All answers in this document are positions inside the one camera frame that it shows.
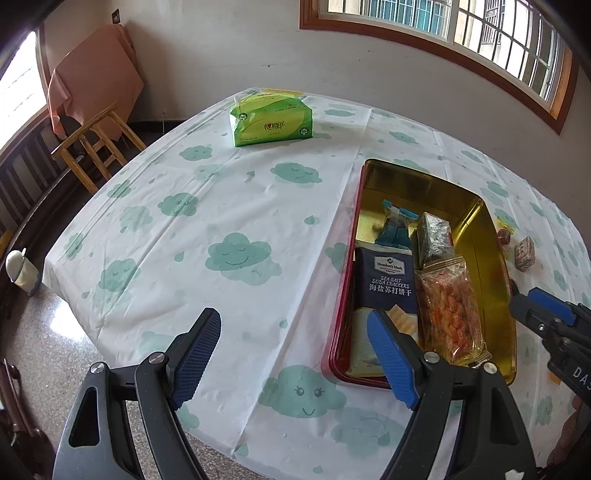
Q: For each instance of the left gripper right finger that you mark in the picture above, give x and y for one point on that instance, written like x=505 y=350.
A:
x=492 y=441

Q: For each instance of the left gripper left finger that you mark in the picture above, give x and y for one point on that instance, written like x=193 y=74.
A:
x=97 y=443

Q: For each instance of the clear bag orange peanuts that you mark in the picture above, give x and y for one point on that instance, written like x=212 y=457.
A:
x=450 y=320

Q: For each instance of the grey dark snack packet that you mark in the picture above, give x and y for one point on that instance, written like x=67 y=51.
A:
x=435 y=242

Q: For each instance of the blue soda crackers packet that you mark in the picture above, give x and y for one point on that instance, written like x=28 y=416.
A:
x=383 y=279

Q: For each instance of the small blue candy packet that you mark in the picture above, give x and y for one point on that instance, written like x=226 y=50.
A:
x=395 y=231

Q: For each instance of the dark wooden chair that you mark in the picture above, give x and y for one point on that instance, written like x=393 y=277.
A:
x=26 y=452

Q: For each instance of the pink white candy packet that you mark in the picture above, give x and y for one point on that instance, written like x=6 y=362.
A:
x=525 y=254

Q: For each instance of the yellow wrapped candy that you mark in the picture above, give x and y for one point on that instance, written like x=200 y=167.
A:
x=505 y=232

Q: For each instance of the cloud pattern tablecloth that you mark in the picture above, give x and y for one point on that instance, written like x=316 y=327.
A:
x=260 y=233

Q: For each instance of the wooden stool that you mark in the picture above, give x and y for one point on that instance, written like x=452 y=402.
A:
x=97 y=145

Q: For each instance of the green tissue pack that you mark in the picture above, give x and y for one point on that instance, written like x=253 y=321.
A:
x=270 y=115

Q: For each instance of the pink cloth covered furniture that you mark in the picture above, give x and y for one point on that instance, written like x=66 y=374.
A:
x=100 y=71

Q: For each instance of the wooden framed window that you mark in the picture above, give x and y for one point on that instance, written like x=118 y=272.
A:
x=509 y=43

